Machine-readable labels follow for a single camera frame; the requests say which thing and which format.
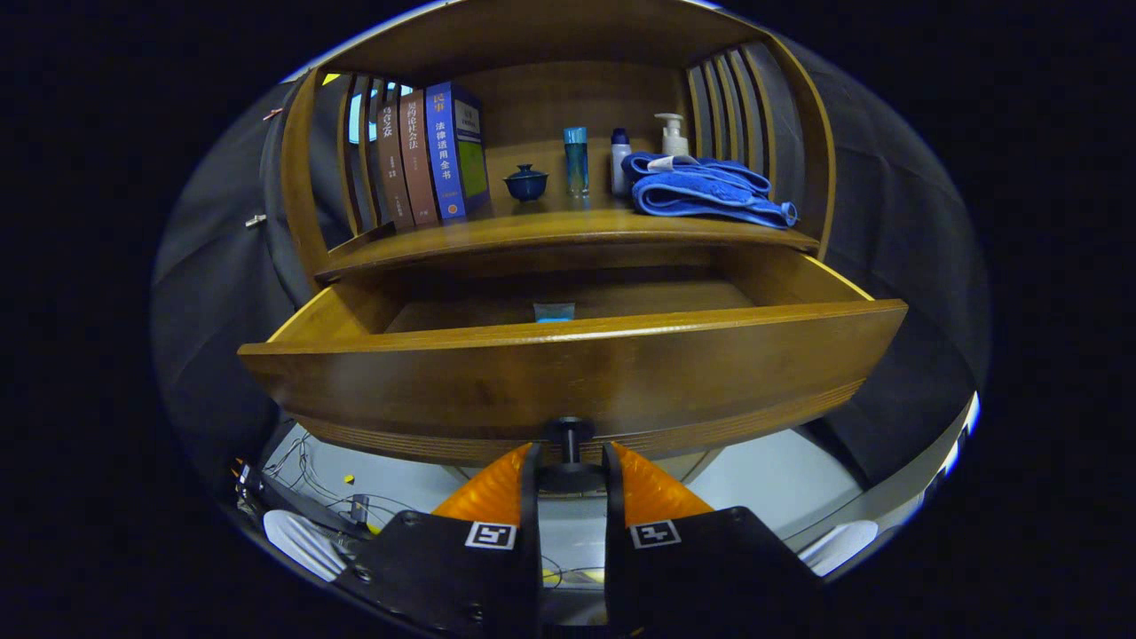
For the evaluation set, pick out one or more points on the blue book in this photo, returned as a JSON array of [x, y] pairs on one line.
[[444, 151]]

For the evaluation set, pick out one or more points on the small white blue-capped bottle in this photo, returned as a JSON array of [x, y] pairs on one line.
[[619, 164]]

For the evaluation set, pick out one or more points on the reddish brown book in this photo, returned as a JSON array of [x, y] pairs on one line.
[[417, 160]]

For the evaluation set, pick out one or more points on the wooden countertop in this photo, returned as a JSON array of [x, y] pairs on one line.
[[550, 226]]

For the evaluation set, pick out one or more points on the white ribbed object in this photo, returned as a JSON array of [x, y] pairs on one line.
[[302, 541]]

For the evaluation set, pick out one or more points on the dark brown book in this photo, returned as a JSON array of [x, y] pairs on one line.
[[393, 169]]

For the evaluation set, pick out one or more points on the wooden cabinet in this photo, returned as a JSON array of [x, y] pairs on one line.
[[568, 98]]

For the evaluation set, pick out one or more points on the white rounded object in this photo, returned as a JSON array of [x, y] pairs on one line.
[[839, 546]]

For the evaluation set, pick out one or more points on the folded blue towel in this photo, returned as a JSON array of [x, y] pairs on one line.
[[701, 191]]

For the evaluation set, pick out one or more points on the light blue tube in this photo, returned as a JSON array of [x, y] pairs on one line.
[[555, 312]]

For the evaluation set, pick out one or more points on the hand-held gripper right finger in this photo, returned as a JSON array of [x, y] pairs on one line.
[[614, 568]]

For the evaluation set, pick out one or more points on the tall clear blue bottle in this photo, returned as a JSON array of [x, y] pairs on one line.
[[576, 164]]

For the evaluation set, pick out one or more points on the white pump bottle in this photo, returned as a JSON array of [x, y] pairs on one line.
[[673, 142]]

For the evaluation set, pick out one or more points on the blue lidded teacup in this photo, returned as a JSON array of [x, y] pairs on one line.
[[526, 184]]

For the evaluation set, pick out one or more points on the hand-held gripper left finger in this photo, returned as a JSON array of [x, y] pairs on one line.
[[530, 568]]

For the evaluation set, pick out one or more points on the wooden drawer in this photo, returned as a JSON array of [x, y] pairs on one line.
[[568, 382]]

